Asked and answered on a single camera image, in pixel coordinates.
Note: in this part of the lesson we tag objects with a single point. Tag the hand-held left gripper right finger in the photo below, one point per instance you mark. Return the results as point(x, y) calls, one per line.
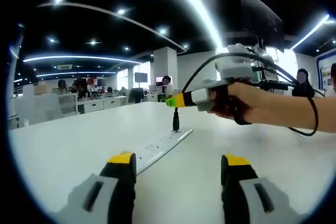
point(236, 182)

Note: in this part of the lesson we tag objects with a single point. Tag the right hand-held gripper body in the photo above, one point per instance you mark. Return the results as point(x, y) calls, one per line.
point(236, 64)

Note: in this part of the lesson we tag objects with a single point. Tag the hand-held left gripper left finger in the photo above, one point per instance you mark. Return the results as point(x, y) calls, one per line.
point(120, 182)

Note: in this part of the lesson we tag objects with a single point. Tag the white desk USB port panel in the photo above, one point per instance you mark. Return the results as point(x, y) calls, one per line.
point(157, 148)

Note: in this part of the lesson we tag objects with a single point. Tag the white office cabinet desk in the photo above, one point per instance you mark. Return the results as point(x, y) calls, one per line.
point(102, 104)

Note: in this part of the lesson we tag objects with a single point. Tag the person's right hand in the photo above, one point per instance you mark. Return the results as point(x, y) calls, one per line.
point(241, 100)

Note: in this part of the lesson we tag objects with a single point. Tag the pink lit screen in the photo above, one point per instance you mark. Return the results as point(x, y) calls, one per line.
point(159, 81)

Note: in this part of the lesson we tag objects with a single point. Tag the hanging black monitor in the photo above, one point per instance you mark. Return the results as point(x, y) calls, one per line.
point(260, 16)

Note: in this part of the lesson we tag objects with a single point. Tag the television on stand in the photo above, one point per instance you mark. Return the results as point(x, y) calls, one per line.
point(141, 77)

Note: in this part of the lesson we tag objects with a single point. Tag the black office chair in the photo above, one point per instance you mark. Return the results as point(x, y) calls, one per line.
point(136, 95)

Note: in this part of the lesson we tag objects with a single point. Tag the long curved ceiling light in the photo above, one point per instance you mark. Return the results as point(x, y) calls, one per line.
point(199, 9)

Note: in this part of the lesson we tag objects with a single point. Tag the short curved ceiling light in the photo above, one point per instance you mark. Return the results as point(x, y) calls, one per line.
point(81, 57)

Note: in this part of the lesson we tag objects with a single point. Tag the ceiling air vent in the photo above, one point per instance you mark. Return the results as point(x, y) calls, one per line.
point(64, 66)

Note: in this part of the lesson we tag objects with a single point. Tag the blue framed wall board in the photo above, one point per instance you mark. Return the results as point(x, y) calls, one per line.
point(325, 72)

